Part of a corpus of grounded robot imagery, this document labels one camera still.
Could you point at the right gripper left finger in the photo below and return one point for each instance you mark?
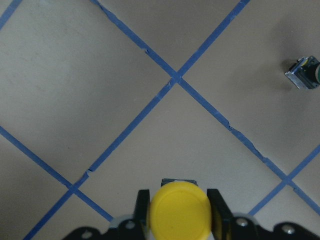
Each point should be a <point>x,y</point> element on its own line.
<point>134,226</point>

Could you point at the green push button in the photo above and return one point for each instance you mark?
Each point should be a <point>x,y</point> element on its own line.
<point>305,73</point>

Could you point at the yellow push button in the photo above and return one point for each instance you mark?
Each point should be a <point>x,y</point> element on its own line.
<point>180,210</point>

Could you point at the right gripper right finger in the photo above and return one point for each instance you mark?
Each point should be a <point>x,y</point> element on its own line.
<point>228,226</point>

